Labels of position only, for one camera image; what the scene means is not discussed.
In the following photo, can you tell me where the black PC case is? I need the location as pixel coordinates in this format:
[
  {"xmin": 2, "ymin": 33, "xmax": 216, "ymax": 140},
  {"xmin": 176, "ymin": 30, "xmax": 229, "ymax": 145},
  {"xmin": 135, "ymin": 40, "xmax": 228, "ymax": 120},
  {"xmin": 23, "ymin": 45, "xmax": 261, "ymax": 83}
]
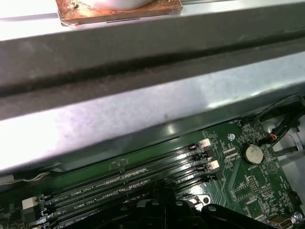
[{"xmin": 0, "ymin": 0, "xmax": 305, "ymax": 191}]

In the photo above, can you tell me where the green motherboard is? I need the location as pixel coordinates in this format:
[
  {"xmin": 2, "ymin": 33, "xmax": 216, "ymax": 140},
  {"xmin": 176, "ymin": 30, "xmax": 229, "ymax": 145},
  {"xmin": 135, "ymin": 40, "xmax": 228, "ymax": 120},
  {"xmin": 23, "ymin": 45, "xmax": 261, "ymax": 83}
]
[{"xmin": 0, "ymin": 120, "xmax": 305, "ymax": 229}]

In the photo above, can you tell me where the thick black cable bundle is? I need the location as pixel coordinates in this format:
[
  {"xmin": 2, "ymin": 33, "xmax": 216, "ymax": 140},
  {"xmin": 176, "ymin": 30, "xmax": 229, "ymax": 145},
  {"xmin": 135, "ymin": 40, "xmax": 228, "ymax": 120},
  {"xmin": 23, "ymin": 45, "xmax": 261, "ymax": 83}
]
[{"xmin": 271, "ymin": 95, "xmax": 305, "ymax": 141}]

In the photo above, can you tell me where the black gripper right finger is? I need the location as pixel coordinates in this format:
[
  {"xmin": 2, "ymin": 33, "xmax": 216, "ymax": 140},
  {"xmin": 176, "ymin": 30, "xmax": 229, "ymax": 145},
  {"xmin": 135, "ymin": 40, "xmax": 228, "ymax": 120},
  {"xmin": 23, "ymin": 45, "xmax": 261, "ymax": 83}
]
[{"xmin": 165, "ymin": 182, "xmax": 277, "ymax": 229}]

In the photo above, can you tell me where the thin black fan cable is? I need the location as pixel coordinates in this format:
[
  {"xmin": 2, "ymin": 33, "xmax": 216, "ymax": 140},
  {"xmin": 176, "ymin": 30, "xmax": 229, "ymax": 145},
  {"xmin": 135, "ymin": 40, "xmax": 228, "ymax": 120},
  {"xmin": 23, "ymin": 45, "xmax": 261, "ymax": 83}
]
[{"xmin": 252, "ymin": 112, "xmax": 286, "ymax": 147}]

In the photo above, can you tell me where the silver internal USB port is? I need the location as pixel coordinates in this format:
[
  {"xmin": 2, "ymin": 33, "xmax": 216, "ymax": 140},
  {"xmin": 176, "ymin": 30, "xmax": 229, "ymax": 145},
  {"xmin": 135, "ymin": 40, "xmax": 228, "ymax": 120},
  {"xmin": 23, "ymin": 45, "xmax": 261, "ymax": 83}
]
[{"xmin": 271, "ymin": 216, "xmax": 294, "ymax": 229}]

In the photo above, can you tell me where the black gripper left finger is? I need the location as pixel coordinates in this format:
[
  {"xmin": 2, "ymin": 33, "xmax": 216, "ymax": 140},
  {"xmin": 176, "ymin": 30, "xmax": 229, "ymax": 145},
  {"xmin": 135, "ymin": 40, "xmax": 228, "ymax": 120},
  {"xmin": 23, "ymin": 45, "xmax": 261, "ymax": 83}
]
[{"xmin": 89, "ymin": 182, "xmax": 166, "ymax": 229}]

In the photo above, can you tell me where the round coin cell battery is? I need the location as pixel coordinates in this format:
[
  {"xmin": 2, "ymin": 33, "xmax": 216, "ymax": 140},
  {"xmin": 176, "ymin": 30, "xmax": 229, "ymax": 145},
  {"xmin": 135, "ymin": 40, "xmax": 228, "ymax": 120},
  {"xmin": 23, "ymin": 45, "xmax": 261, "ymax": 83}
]
[{"xmin": 241, "ymin": 142, "xmax": 264, "ymax": 165}]

